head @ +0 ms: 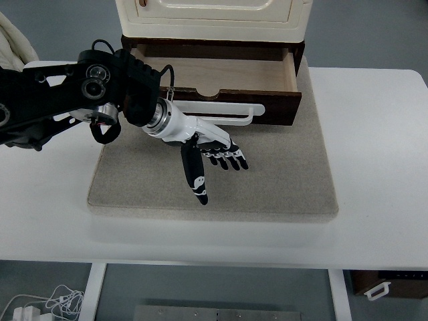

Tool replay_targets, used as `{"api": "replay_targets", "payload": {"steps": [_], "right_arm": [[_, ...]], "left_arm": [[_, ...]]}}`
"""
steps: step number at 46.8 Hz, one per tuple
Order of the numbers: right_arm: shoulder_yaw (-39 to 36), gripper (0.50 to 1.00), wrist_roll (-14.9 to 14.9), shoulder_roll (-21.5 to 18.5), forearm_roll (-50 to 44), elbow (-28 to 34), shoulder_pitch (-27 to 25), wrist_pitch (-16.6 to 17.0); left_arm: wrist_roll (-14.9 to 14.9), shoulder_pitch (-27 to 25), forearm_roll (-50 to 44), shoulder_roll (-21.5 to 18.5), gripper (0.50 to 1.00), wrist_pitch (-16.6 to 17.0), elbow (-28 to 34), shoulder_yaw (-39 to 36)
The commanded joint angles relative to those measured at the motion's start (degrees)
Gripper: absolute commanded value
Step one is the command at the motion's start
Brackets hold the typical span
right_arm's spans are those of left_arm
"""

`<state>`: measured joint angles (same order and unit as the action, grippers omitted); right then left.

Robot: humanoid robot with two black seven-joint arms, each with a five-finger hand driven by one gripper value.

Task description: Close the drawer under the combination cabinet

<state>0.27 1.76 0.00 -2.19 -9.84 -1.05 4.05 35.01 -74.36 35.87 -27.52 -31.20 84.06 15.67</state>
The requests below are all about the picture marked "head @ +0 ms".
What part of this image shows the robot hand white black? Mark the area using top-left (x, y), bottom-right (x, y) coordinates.
top-left (159, 100), bottom-right (250, 206)

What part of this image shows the dark wood drawer white handle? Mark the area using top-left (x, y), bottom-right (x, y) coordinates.
top-left (128, 45), bottom-right (303, 128)

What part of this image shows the cream cabinet with door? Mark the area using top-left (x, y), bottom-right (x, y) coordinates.
top-left (115, 0), bottom-right (314, 43)

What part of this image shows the beige grey mat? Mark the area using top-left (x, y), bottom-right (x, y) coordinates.
top-left (86, 55), bottom-right (340, 225)

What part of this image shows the grey metal plate with screws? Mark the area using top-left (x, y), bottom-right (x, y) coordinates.
top-left (133, 304), bottom-right (304, 321)

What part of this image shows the white table leg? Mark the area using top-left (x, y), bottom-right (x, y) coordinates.
top-left (327, 269), bottom-right (352, 321)
top-left (80, 263), bottom-right (108, 321)

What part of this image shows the white charger block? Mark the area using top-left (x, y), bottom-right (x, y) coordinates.
top-left (12, 306), bottom-right (41, 321)

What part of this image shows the white cable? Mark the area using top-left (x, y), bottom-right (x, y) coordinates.
top-left (0, 284), bottom-right (86, 321)

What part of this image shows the brown box with white handle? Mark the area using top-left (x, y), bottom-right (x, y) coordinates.
top-left (349, 270), bottom-right (428, 301)

